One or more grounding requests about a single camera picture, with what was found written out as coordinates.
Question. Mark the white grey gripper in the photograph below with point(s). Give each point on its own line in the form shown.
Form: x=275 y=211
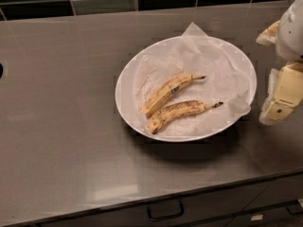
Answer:
x=291 y=32

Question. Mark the spotted banana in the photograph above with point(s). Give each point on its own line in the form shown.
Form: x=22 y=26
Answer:
x=162 y=117
x=163 y=93

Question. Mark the white bowl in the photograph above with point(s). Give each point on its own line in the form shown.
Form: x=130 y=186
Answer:
x=126 y=92

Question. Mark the white paper liner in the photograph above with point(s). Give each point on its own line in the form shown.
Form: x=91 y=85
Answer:
x=217 y=66

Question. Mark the dark drawer front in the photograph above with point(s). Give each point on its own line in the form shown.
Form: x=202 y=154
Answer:
x=237 y=206

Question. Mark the white drawer label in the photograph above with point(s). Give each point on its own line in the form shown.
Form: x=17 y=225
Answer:
x=257 y=217

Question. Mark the right drawer handle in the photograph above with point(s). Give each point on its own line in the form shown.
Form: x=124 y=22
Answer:
x=296 y=208

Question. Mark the black drawer handle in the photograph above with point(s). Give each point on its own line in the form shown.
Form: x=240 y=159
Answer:
x=165 y=210

